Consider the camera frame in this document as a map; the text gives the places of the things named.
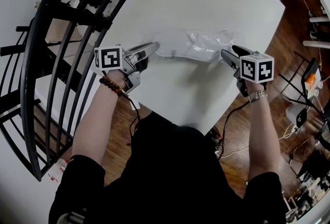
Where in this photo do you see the black metal railing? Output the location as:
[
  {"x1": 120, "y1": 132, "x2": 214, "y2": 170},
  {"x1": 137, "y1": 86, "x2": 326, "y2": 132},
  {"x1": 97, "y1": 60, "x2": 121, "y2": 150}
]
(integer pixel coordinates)
[{"x1": 0, "y1": 0, "x2": 158, "y2": 183}]

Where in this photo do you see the plastic bottle red cap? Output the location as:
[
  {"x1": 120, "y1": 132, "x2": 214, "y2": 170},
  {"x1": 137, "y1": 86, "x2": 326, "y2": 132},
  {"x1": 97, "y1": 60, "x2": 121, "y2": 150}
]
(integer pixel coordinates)
[{"x1": 58, "y1": 159, "x2": 70, "y2": 173}]

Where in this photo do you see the person's right forearm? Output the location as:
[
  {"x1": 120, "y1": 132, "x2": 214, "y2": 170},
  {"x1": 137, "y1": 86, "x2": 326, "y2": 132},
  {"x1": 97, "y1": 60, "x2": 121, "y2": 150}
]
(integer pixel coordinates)
[{"x1": 243, "y1": 83, "x2": 282, "y2": 182}]

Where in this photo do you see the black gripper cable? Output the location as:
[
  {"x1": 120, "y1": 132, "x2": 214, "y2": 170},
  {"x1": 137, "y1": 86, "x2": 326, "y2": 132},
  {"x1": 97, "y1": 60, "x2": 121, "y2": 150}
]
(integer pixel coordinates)
[
  {"x1": 218, "y1": 100, "x2": 252, "y2": 161},
  {"x1": 123, "y1": 91, "x2": 142, "y2": 146}
]

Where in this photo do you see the person's black shirt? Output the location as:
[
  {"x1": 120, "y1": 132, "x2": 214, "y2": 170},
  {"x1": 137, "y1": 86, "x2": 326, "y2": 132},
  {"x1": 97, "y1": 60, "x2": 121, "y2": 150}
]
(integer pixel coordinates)
[{"x1": 48, "y1": 111, "x2": 287, "y2": 224}]

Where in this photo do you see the person's left forearm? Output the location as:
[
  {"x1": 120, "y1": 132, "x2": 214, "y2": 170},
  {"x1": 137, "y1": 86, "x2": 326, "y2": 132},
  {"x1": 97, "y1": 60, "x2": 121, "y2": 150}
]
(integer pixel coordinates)
[{"x1": 71, "y1": 73, "x2": 127, "y2": 167}]

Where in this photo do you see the black folding stand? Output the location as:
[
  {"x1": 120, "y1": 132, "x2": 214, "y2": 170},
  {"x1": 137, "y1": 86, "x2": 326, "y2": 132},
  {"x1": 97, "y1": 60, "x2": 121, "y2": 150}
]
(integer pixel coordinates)
[{"x1": 278, "y1": 51, "x2": 330, "y2": 122}]

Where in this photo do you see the beige wooden desk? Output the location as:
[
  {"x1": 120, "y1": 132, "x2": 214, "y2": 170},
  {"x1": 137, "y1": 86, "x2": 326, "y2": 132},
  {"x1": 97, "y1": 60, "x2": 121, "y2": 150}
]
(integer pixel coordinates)
[{"x1": 46, "y1": 18, "x2": 86, "y2": 43}]

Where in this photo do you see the silver wristwatch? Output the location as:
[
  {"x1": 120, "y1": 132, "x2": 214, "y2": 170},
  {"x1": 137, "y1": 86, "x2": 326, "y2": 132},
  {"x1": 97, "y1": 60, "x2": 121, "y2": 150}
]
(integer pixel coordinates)
[{"x1": 248, "y1": 90, "x2": 268, "y2": 102}]

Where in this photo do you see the white bin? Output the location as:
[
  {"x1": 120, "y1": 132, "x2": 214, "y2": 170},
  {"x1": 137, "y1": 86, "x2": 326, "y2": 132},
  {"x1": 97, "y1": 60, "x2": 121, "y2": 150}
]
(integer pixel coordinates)
[{"x1": 285, "y1": 102, "x2": 309, "y2": 126}]

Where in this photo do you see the white floor cable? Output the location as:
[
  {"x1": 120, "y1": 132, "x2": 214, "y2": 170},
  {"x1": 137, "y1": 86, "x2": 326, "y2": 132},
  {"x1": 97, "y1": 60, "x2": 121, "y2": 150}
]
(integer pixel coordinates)
[{"x1": 219, "y1": 144, "x2": 250, "y2": 159}]

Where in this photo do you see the black floor power strip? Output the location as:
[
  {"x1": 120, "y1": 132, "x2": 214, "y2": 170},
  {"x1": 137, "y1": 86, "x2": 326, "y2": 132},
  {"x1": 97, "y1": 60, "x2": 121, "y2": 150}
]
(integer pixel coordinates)
[{"x1": 210, "y1": 127, "x2": 223, "y2": 151}]

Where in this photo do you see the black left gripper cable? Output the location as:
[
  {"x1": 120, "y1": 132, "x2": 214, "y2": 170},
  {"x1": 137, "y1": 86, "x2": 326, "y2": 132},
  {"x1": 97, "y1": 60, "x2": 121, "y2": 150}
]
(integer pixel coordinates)
[{"x1": 123, "y1": 91, "x2": 142, "y2": 146}]

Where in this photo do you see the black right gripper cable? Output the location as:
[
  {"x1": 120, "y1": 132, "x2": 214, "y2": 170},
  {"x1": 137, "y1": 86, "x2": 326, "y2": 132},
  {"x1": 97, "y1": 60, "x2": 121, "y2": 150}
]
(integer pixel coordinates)
[{"x1": 218, "y1": 100, "x2": 252, "y2": 161}]

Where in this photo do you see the dark equipment pile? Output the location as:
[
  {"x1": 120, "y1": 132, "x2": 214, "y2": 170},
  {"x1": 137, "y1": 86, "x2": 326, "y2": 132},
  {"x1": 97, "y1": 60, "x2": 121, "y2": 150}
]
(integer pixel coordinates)
[{"x1": 283, "y1": 150, "x2": 330, "y2": 221}]

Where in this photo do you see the brown beaded bracelet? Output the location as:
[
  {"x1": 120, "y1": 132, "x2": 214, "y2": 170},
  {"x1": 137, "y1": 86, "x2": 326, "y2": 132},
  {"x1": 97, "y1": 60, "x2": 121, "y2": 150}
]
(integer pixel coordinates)
[{"x1": 99, "y1": 76, "x2": 124, "y2": 97}]

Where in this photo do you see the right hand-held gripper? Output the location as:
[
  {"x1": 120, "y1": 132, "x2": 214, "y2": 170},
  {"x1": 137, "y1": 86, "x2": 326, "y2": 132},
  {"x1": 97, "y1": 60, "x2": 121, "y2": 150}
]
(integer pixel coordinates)
[{"x1": 221, "y1": 45, "x2": 274, "y2": 97}]

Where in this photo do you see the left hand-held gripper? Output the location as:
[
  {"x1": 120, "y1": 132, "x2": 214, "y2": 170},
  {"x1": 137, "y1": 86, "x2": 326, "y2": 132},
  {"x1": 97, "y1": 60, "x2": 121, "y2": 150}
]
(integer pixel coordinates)
[{"x1": 90, "y1": 42, "x2": 160, "y2": 94}]

